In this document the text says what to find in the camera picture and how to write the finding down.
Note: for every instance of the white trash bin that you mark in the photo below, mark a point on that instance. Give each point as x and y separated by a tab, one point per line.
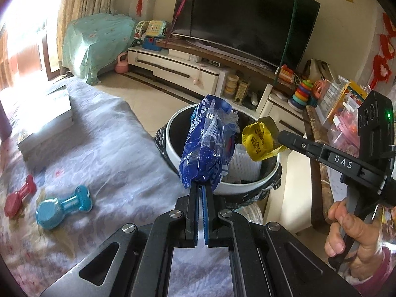
241	188

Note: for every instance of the clear storage box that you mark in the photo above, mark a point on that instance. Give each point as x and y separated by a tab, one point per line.
332	99

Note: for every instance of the white foam net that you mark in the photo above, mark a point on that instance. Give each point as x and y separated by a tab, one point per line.
244	170

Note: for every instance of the person's right hand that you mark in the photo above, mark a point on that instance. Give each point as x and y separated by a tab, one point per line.
368	241

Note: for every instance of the yellow stacked jars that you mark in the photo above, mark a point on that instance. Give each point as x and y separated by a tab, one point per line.
231	86

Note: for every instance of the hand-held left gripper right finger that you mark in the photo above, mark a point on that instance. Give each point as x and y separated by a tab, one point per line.
204	222

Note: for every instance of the pink rod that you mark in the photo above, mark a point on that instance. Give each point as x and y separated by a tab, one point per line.
182	6

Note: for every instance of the pink kettlebell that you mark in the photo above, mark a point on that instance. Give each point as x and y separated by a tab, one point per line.
121	65

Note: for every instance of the rainbow stacking rings toy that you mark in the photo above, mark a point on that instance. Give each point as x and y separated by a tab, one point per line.
300	96

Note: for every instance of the red paper wall decoration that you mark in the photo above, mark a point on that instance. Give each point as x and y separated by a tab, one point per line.
385	55

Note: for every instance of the yellow snack wrapper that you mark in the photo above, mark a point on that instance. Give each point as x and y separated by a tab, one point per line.
258	142

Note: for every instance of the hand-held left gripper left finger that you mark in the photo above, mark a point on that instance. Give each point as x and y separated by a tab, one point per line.
193	222

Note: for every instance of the white television cabinet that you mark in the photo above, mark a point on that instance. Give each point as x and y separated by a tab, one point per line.
173	68

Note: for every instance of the blue dumbbell toy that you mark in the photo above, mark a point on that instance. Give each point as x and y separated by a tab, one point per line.
58	210

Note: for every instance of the blue plastic wrapper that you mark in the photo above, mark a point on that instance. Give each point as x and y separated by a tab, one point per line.
201	148

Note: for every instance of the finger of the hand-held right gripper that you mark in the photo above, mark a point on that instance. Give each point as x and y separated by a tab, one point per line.
300	144

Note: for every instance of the clear plastic container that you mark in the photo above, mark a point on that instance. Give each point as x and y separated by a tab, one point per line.
252	213

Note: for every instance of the teal covered furniture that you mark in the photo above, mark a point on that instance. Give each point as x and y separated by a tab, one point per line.
92	40

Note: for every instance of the toy phone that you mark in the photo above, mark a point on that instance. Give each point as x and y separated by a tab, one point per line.
153	34

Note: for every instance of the black television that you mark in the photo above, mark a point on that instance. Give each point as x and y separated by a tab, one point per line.
241	15

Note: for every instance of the pink toy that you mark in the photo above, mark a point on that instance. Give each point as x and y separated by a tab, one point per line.
321	89

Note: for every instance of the colourful block toy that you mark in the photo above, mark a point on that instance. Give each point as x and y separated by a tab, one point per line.
285	75

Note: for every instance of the white book stack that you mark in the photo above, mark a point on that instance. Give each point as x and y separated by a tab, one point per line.
46	123

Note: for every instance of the yellow picture box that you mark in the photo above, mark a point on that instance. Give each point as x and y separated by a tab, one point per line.
355	94

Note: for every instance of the green rod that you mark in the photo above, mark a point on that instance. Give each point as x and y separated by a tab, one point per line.
289	37

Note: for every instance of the pink plastic box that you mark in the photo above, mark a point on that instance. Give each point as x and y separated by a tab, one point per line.
346	133

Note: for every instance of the wooden box grater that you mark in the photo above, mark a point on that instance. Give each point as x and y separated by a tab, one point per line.
242	92

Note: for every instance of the red dumbbell toy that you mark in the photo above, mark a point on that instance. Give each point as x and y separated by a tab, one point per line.
18	198

